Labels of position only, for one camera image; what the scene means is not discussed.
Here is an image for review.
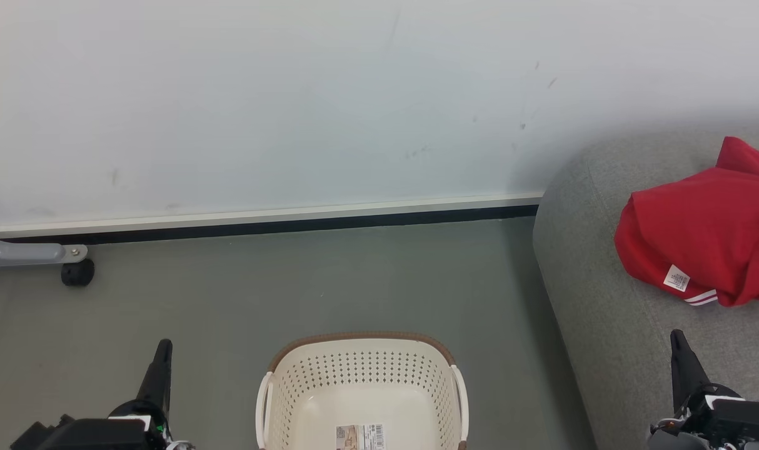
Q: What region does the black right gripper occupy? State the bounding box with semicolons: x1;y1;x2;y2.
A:
648;329;759;447

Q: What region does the cream perforated laundry basket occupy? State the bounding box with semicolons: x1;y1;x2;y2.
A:
256;331;470;450

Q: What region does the grey metal stand leg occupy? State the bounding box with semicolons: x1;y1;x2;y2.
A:
0;230;88;269

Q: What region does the grey fabric sofa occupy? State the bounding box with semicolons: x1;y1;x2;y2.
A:
533;122;759;450

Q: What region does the white and black baseboard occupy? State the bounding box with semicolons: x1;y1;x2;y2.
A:
0;192;544;244

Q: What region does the black caster wheel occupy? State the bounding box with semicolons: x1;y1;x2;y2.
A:
61;259;95;287

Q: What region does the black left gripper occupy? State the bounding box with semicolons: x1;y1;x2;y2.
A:
39;339;174;450

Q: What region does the printed basket label sticker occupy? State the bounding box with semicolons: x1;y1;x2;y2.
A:
336;424;386;450

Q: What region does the red garment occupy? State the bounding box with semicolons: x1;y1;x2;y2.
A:
614;136;759;308

